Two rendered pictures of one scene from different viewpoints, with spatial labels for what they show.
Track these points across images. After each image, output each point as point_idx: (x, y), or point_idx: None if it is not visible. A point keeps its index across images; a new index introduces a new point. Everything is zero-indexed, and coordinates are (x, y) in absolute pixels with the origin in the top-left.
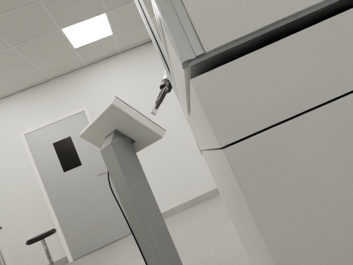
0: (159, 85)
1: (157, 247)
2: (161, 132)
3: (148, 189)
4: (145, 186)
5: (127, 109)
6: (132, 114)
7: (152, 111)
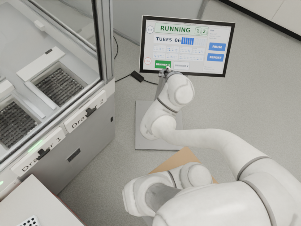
0: (175, 71)
1: (156, 92)
2: (139, 67)
3: (162, 80)
4: (162, 77)
5: (141, 30)
6: (140, 36)
7: (166, 66)
